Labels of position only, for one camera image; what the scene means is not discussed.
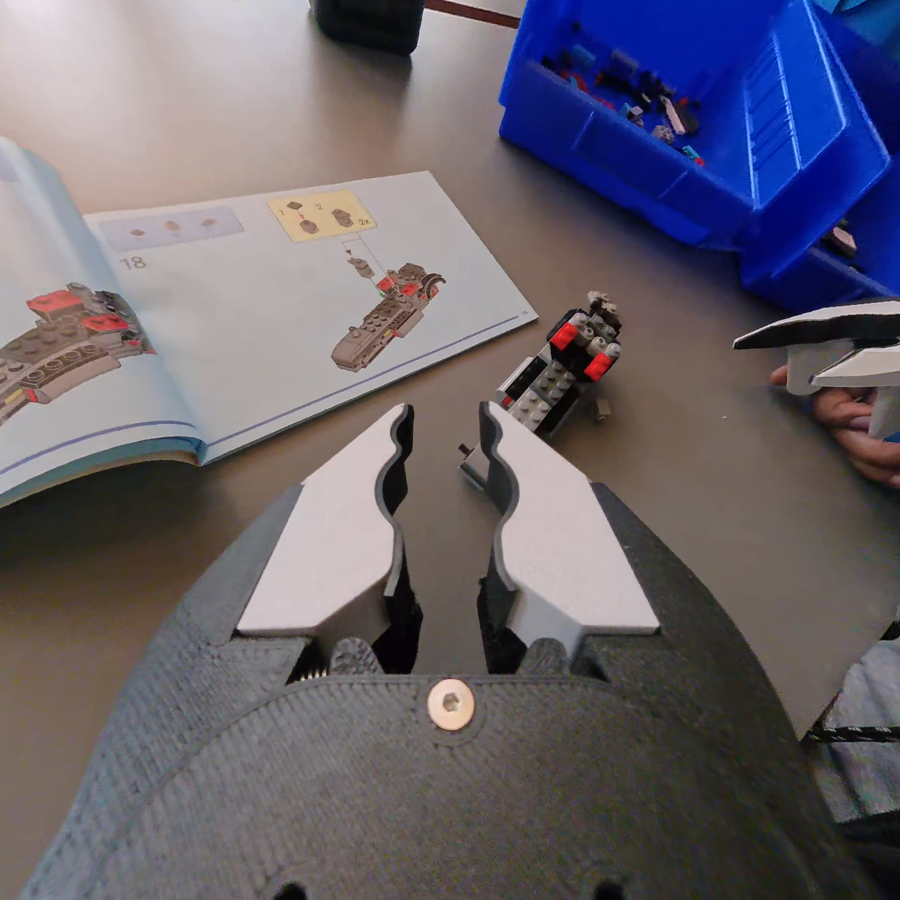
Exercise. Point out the grey sweatshirt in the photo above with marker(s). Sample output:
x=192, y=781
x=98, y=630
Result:
x=865, y=689

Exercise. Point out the partly built brick vehicle model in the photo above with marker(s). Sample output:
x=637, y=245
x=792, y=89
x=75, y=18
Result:
x=555, y=394

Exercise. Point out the blue plastic bin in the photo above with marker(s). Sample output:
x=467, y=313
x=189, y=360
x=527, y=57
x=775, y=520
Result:
x=787, y=274
x=808, y=105

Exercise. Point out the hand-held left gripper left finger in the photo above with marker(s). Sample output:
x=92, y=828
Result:
x=330, y=555

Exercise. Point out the pile of red black cyan bricks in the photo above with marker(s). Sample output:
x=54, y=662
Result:
x=671, y=112

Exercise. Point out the instruction booklet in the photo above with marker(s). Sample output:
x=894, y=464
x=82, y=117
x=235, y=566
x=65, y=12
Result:
x=232, y=351

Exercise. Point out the dark red strip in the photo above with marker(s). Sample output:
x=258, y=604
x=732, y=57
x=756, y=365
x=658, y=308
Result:
x=471, y=10

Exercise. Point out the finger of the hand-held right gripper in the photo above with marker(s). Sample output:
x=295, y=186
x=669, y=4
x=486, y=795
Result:
x=872, y=369
x=801, y=334

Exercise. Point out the pile of white grey bricks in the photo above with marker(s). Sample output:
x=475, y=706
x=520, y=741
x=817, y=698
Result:
x=844, y=241

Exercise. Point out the person's right hand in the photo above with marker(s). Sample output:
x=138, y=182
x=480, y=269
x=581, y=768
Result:
x=844, y=415

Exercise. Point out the grey bracket brick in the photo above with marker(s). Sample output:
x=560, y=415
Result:
x=474, y=464

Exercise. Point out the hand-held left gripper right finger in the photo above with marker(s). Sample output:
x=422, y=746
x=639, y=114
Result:
x=569, y=555

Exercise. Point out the small dark grey brick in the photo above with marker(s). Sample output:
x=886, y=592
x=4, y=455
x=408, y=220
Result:
x=602, y=409

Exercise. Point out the black box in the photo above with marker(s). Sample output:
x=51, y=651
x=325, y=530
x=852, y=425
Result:
x=365, y=24

